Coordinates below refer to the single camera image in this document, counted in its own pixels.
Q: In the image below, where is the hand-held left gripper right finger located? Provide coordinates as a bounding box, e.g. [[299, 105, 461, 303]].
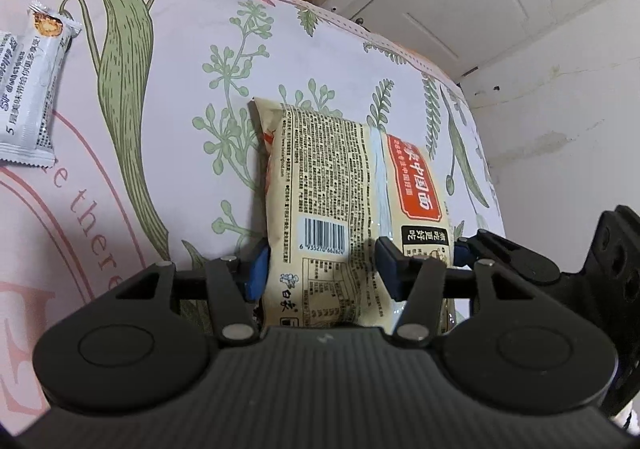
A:
[[374, 235, 533, 343]]

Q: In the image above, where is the cream noodle packet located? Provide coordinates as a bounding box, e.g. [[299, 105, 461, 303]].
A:
[[249, 96, 459, 336]]

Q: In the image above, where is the floral printed blanket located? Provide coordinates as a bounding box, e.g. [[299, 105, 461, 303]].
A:
[[0, 0, 507, 436]]

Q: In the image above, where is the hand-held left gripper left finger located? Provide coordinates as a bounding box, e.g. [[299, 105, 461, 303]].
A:
[[112, 238, 272, 348]]

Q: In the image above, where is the white snack packet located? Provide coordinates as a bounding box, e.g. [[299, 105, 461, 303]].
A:
[[0, 0, 84, 169], [0, 31, 24, 96]]

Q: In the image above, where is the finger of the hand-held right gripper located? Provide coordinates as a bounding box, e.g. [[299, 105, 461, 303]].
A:
[[452, 228, 562, 286]]

